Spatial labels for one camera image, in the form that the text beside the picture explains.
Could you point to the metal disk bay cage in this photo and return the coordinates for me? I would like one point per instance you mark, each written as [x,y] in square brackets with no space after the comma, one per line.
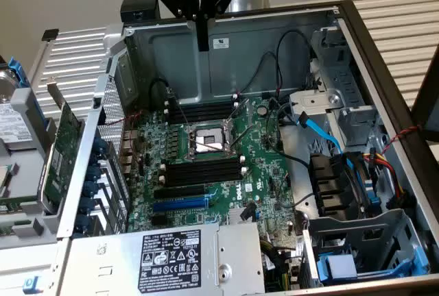
[343,231]

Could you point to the open metal PC case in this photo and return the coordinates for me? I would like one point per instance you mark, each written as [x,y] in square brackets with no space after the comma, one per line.
[178,66]

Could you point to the small black clip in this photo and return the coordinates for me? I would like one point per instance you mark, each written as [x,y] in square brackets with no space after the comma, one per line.
[50,34]

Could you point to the small blue latch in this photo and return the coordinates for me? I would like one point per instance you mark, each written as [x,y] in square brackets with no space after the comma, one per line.
[31,284]

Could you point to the thin socket locking lever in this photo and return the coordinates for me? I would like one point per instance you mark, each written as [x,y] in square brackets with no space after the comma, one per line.
[202,144]
[245,136]

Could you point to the blue card retention clip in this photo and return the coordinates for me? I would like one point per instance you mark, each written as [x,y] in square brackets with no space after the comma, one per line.
[83,223]
[93,173]
[100,146]
[91,189]
[87,205]

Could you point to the long black expansion slot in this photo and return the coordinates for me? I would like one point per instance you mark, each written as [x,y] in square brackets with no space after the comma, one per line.
[178,192]

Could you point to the CPU with silver lid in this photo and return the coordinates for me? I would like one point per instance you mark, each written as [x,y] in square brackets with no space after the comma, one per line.
[3,179]

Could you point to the grey hard drive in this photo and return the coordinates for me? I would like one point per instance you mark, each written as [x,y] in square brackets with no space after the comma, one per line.
[17,70]

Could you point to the short black expansion slot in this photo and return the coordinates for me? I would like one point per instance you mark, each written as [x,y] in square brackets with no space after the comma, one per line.
[159,220]

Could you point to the black board connector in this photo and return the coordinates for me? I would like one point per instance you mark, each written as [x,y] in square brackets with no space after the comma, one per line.
[248,213]

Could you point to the large metal port block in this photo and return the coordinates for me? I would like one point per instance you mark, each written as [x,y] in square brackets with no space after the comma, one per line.
[129,140]

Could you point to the green graphics card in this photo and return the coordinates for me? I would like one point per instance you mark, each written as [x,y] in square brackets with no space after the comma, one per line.
[63,159]

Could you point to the silver Toshiba hard disk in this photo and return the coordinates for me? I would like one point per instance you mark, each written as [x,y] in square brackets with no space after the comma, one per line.
[13,121]

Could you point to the silver chipset heat sink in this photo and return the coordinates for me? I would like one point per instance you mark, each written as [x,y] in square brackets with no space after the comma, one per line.
[235,216]

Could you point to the grey parts rack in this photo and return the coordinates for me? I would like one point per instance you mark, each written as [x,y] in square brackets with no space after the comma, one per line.
[27,172]

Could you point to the metal CPU socket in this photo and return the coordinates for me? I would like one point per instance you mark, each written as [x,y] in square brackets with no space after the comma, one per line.
[209,138]

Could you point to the metal drive cage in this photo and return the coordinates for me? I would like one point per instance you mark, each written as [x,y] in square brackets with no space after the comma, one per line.
[346,80]

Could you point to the blue disk tray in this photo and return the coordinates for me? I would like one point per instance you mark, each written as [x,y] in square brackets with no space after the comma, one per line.
[339,267]

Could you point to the silver power supply unit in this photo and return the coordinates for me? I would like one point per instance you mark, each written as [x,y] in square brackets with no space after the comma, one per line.
[109,261]

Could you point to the blue expansion slot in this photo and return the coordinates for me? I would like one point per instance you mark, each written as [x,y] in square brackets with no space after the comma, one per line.
[178,205]

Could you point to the green motherboard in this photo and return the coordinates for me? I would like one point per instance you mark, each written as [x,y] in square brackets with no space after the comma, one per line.
[260,166]

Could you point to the round coin battery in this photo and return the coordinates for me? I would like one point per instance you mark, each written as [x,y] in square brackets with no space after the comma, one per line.
[263,109]

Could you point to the black box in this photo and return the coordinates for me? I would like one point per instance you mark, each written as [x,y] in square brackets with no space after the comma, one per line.
[137,8]

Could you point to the black fan shroud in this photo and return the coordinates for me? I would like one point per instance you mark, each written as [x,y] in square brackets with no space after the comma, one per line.
[326,179]

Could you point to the metal USB port block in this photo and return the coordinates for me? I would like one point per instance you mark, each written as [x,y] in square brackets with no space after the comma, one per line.
[127,164]

